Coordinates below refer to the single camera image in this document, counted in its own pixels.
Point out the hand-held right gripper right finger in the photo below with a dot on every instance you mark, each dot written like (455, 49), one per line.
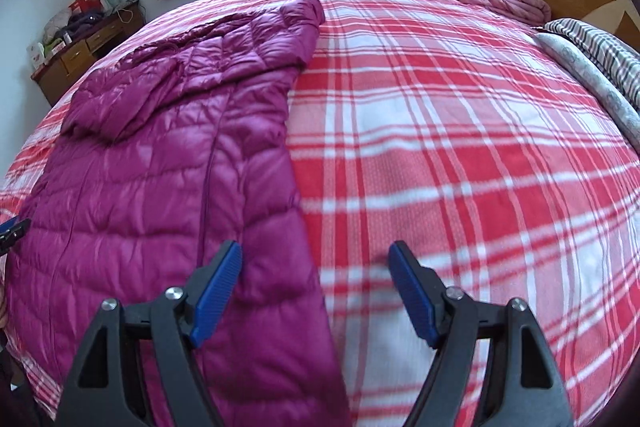
(415, 292)

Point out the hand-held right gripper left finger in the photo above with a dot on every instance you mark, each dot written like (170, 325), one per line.
(217, 292)

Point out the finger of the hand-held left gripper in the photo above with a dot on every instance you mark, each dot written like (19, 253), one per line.
(11, 234)

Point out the purple puffer jacket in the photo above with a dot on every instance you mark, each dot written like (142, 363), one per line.
(150, 207)

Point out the dark clothes pile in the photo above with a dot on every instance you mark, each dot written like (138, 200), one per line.
(82, 23)

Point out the red plaid bed sheet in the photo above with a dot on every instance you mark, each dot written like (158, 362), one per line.
(450, 132)

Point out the white printed carton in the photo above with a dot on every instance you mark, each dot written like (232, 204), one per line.
(37, 54)

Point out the brown wooden desk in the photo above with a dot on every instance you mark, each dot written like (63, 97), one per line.
(75, 57)

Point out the white plastic bag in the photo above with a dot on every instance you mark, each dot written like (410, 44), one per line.
(56, 21)

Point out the red gift bag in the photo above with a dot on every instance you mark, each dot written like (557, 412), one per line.
(82, 2)

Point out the grey floral pillow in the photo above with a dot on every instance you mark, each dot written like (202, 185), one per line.
(590, 77)

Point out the striped pillow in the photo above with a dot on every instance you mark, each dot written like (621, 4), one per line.
(600, 47)

